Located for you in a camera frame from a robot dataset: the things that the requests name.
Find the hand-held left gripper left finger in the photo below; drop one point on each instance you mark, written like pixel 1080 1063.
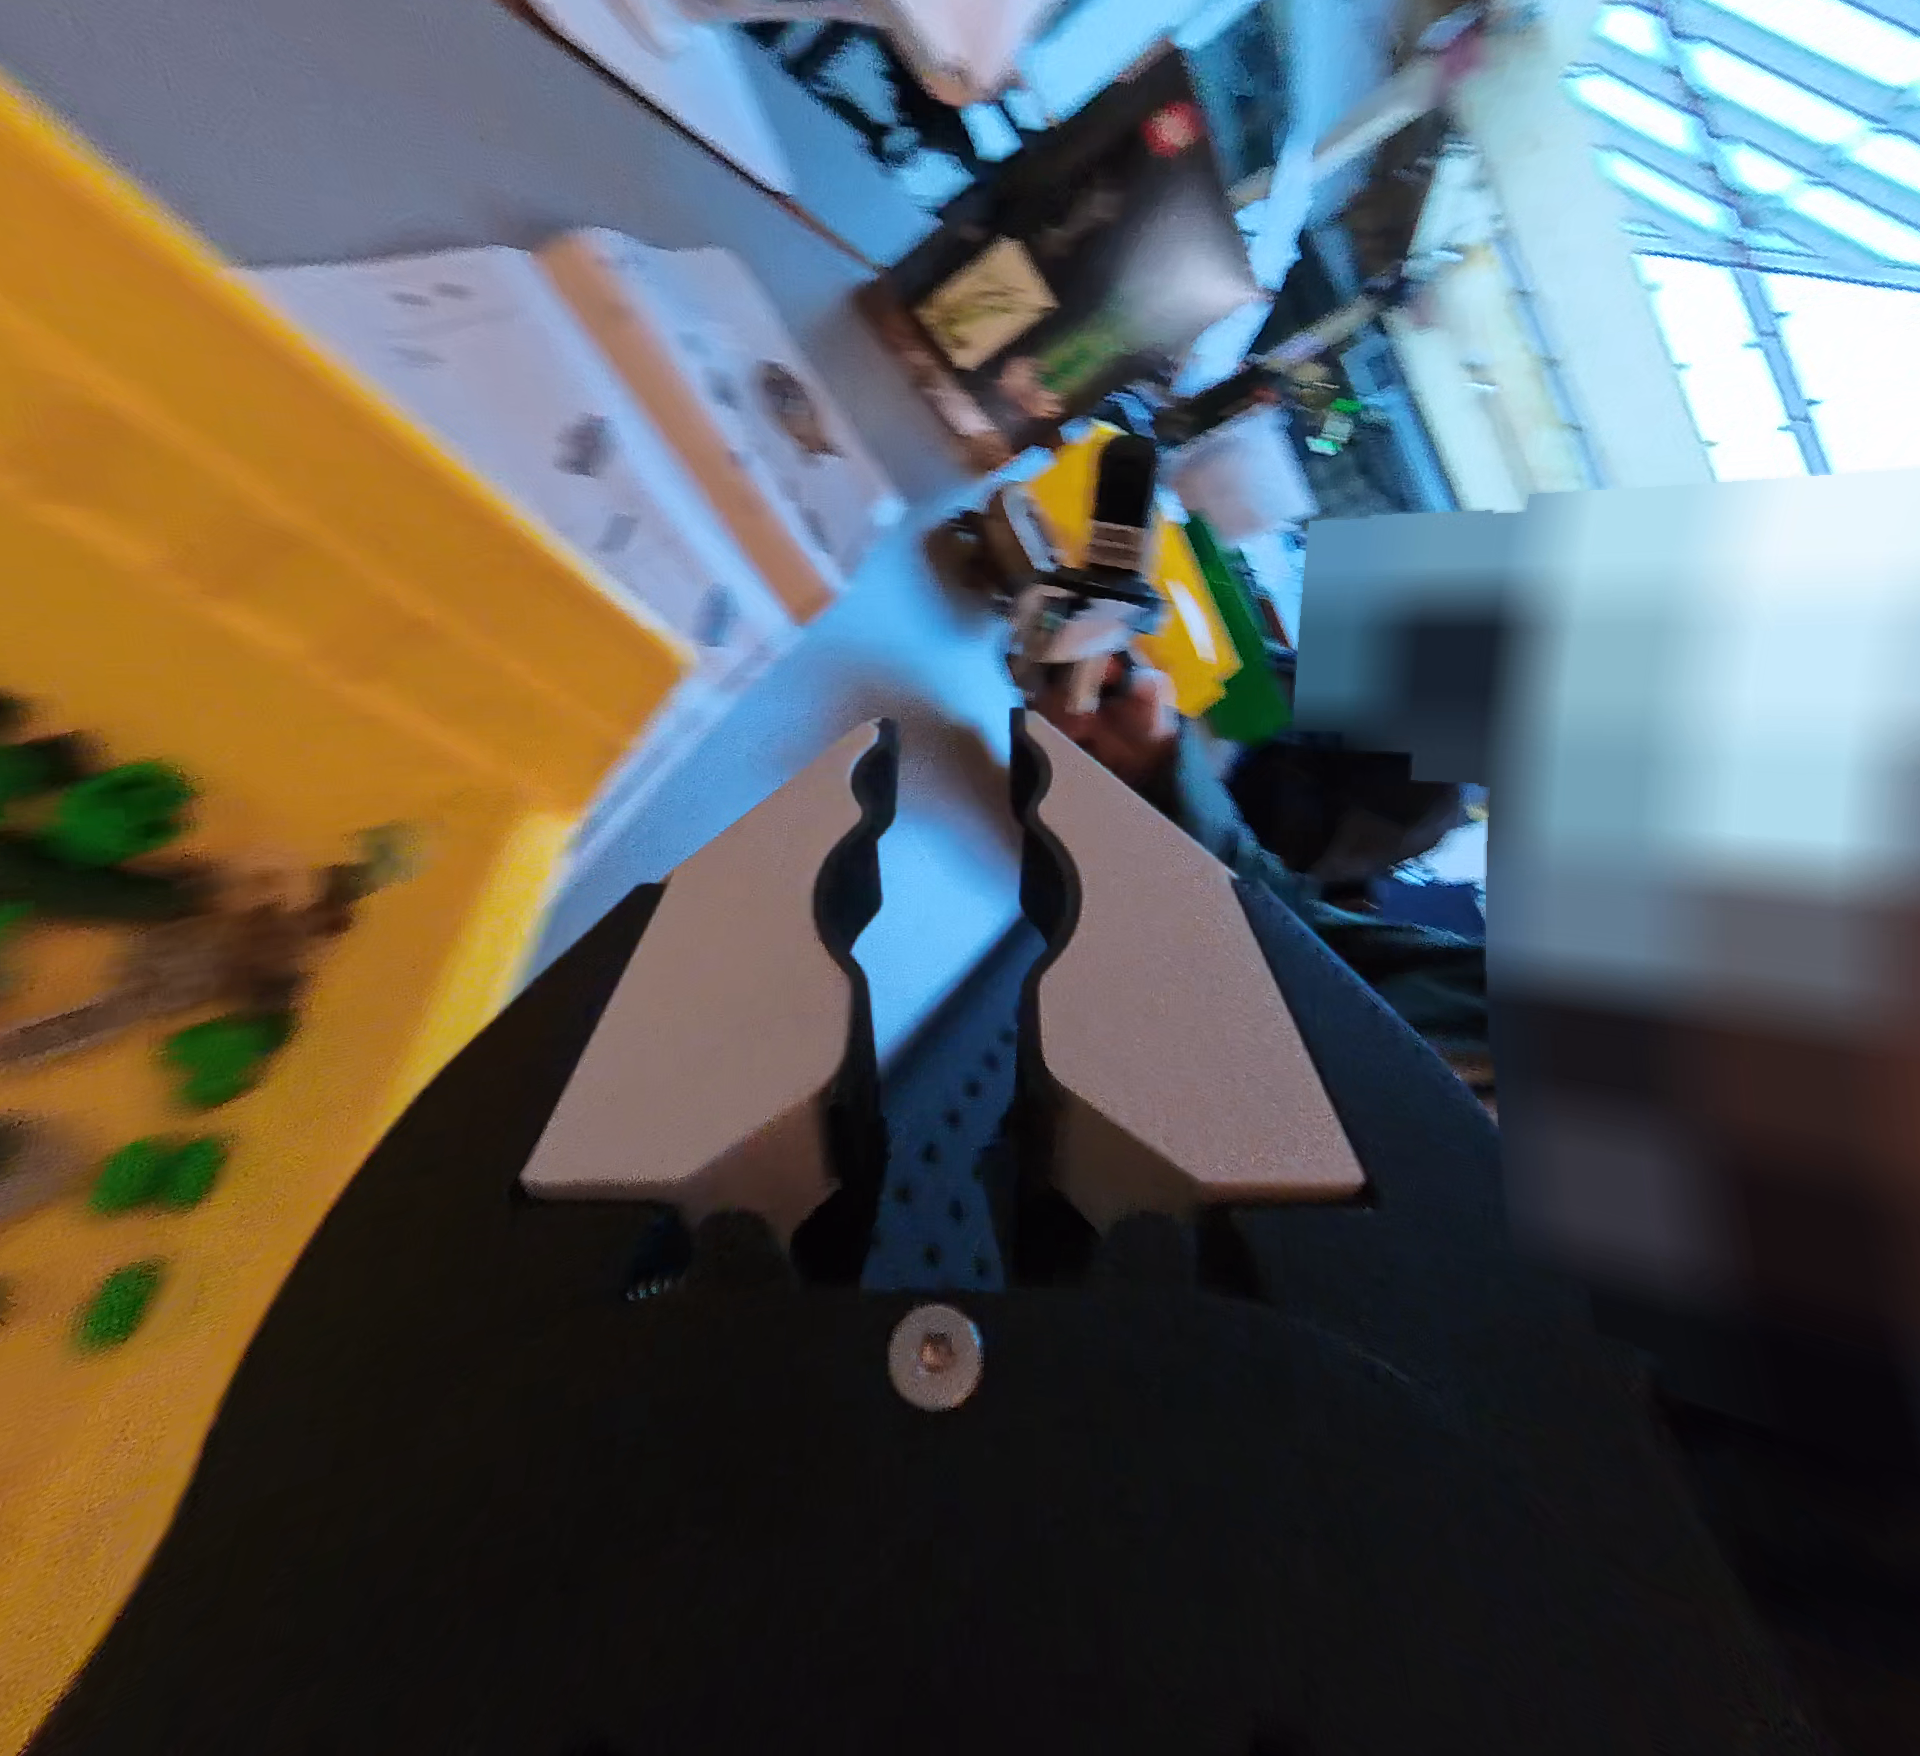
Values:
pixel 707 1033

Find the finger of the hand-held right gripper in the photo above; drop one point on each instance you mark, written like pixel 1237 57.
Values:
pixel 1054 626
pixel 1129 626

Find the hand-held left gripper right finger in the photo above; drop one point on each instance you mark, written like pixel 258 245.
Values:
pixel 1186 1033

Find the tan brick-built pot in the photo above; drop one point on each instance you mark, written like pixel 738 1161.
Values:
pixel 979 557

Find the green brick pieces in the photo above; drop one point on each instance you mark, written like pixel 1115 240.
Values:
pixel 121 812

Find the yellow parts bin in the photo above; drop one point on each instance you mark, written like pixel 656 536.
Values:
pixel 222 516
pixel 1195 630

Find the person's right hand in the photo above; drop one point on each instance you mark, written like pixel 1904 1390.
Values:
pixel 1119 734

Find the green parts bin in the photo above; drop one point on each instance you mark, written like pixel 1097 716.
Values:
pixel 1255 691

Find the black bamboo set box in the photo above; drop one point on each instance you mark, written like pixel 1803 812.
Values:
pixel 1080 212

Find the open instruction booklet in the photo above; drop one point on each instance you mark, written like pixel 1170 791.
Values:
pixel 496 359

